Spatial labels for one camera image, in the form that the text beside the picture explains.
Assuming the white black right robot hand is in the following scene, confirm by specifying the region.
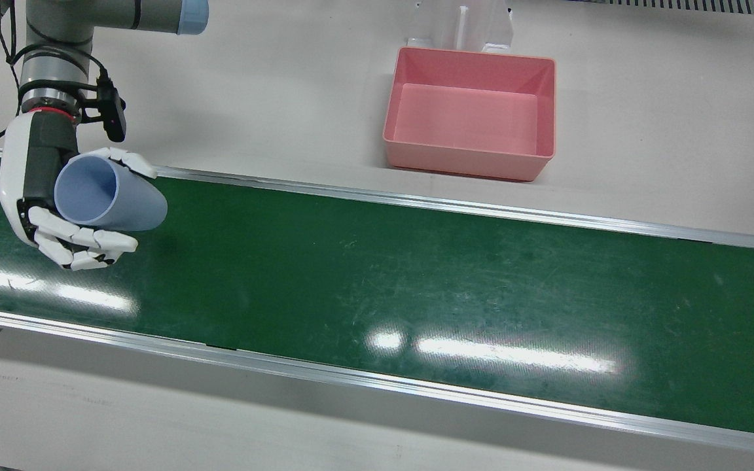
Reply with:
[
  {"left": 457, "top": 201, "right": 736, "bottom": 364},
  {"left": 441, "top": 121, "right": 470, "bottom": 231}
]
[{"left": 0, "top": 110, "right": 158, "bottom": 272}]

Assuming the light blue plastic cup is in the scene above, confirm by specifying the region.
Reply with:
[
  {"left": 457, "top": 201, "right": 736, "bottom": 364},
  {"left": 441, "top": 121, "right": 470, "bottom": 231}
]
[{"left": 54, "top": 155, "right": 168, "bottom": 232}]

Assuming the pink plastic box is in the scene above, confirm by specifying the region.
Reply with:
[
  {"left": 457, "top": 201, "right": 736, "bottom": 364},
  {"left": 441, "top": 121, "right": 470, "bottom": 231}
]
[{"left": 382, "top": 46, "right": 558, "bottom": 183}]

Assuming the green conveyor belt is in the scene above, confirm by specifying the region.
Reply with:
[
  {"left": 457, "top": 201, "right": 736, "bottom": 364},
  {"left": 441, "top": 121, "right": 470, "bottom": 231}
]
[
  {"left": 0, "top": 144, "right": 754, "bottom": 459},
  {"left": 0, "top": 152, "right": 754, "bottom": 440}
]

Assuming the white column stand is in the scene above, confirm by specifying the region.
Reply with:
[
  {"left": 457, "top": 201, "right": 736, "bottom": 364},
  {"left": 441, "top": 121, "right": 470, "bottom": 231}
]
[{"left": 406, "top": 0, "right": 515, "bottom": 53}]

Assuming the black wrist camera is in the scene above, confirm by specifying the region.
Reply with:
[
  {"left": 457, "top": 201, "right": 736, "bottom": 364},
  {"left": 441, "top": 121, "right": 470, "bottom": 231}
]
[{"left": 82, "top": 75, "right": 128, "bottom": 143}]

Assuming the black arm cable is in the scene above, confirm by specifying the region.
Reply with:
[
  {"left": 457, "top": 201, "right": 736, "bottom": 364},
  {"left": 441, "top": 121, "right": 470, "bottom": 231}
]
[{"left": 0, "top": 0, "right": 108, "bottom": 143}]

